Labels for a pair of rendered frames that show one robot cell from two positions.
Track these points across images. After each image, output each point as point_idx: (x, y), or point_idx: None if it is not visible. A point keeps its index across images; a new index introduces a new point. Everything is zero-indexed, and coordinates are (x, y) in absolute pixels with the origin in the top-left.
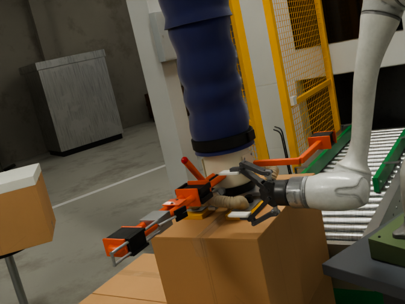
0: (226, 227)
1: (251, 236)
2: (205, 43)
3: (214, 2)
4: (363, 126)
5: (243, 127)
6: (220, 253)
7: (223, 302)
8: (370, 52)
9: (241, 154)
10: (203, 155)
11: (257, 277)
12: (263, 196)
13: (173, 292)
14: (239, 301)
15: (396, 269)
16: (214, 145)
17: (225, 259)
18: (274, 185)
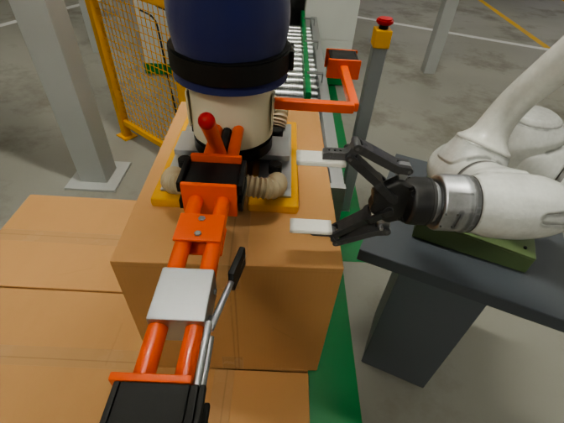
0: (264, 234)
1: (330, 262)
2: None
3: None
4: (556, 87)
5: (285, 39)
6: (265, 284)
7: (249, 333)
8: None
9: (270, 92)
10: (206, 91)
11: (321, 309)
12: (378, 206)
13: None
14: (277, 332)
15: (451, 256)
16: (237, 75)
17: (270, 291)
18: (416, 194)
